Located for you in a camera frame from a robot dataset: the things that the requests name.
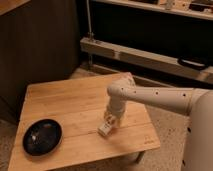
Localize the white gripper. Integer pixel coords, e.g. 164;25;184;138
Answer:
104;107;125;128

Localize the white plastic bottle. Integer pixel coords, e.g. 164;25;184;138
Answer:
98;122;115;136

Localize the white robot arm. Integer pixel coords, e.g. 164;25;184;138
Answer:
104;73;213;171

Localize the black ceramic bowl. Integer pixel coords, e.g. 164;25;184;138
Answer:
22;119;62;156

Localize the wooden table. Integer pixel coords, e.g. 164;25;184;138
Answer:
8;74;160;171

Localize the vertical metal pole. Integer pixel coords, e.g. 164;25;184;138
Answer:
86;0;94;40

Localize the long grey metal beam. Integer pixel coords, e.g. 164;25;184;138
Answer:
80;37;213;84

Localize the wooden shelf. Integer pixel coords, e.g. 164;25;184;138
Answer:
93;0;213;21

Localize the black handle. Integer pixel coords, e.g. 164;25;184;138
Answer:
177;58;209;71

